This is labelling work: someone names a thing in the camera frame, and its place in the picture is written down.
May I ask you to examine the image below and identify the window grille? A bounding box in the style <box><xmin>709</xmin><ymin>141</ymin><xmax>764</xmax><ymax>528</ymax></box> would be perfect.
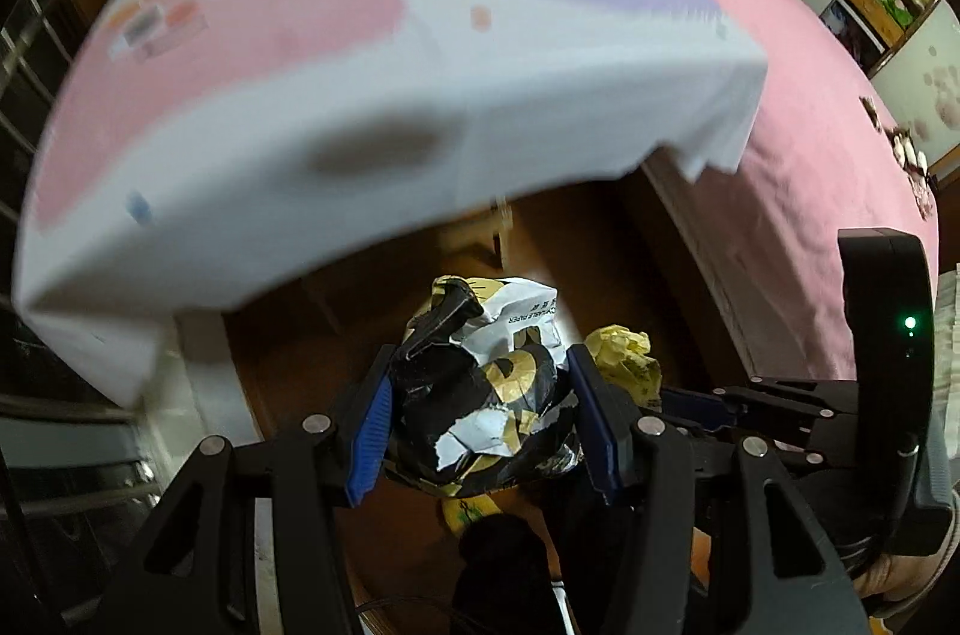
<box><xmin>0</xmin><ymin>0</ymin><xmax>98</xmax><ymax>276</ymax></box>

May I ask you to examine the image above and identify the small brown white toy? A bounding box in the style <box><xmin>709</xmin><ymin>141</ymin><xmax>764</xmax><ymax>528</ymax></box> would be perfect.
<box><xmin>859</xmin><ymin>95</ymin><xmax>938</xmax><ymax>220</ymax></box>

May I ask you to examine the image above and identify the yellow paper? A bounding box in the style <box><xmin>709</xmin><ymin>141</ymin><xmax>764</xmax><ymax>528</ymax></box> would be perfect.
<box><xmin>585</xmin><ymin>325</ymin><xmax>662</xmax><ymax>411</ymax></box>

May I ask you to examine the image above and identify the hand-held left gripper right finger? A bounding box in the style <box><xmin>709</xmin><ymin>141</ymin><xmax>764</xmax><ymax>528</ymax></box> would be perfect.
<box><xmin>566</xmin><ymin>344</ymin><xmax>871</xmax><ymax>635</ymax></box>

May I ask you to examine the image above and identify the black white paper bag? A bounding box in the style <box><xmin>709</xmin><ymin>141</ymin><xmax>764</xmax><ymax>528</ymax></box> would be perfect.
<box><xmin>382</xmin><ymin>275</ymin><xmax>582</xmax><ymax>501</ymax></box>

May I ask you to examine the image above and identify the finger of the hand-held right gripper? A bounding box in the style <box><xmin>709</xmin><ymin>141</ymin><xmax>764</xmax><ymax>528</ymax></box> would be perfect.
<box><xmin>679</xmin><ymin>425</ymin><xmax>863</xmax><ymax>478</ymax></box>
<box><xmin>654</xmin><ymin>378</ymin><xmax>863</xmax><ymax>434</ymax></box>

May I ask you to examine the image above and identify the pink bed sheet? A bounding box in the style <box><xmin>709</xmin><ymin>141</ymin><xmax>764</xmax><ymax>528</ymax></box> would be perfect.
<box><xmin>585</xmin><ymin>0</ymin><xmax>938</xmax><ymax>381</ymax></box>

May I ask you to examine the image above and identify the yellow wrapper scrap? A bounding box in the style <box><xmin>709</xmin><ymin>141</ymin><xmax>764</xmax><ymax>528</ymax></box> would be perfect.
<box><xmin>441</xmin><ymin>494</ymin><xmax>505</xmax><ymax>538</ymax></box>

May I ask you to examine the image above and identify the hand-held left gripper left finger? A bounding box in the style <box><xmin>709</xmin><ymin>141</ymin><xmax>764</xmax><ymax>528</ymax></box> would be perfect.
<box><xmin>97</xmin><ymin>346</ymin><xmax>398</xmax><ymax>635</ymax></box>

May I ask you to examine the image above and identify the person's right forearm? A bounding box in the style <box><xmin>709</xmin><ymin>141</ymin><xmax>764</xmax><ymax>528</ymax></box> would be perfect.
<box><xmin>855</xmin><ymin>549</ymin><xmax>960</xmax><ymax>606</ymax></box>

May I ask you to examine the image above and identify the cartoon printed tablecloth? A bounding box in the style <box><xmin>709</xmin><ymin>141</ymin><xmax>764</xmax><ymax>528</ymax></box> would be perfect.
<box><xmin>13</xmin><ymin>0</ymin><xmax>770</xmax><ymax>407</ymax></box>

